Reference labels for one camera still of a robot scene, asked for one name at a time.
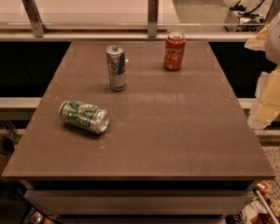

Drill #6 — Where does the right metal rail bracket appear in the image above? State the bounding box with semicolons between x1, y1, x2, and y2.
264;0;280;23

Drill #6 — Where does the wire basket with items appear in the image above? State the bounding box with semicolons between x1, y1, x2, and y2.
235;180;280;224

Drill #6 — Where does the left metal rail bracket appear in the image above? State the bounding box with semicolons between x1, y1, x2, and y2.
21;0;47;37

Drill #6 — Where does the silver blue energy drink can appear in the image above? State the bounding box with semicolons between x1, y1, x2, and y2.
105;45;126;91

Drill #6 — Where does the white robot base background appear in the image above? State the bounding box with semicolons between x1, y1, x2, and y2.
224;0;268;33

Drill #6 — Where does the dark round object lower left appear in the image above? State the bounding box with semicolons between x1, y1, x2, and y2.
0;138;15;156

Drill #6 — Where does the red cola can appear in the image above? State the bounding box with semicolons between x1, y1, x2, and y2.
163;32;186;71

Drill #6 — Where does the metal rail bracket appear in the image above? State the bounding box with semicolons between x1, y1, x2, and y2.
147;0;159;38
21;0;47;37
264;0;280;23

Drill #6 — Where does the middle metal rail bracket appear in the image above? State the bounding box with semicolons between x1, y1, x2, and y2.
147;0;159;38

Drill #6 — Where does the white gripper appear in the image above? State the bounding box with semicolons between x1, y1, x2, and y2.
245;12;280;130

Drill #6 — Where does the green soda can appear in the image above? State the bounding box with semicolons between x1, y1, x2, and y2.
59;100;109;134

